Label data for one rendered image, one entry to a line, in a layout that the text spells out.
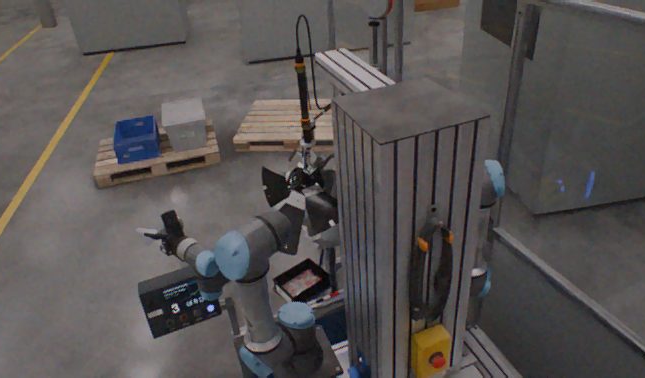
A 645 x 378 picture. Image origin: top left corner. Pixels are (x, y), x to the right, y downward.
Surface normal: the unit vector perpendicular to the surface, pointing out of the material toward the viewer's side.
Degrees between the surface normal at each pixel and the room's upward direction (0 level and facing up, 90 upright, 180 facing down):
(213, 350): 0
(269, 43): 90
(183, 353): 0
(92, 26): 90
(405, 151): 90
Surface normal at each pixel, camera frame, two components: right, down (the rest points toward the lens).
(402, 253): 0.36, 0.49
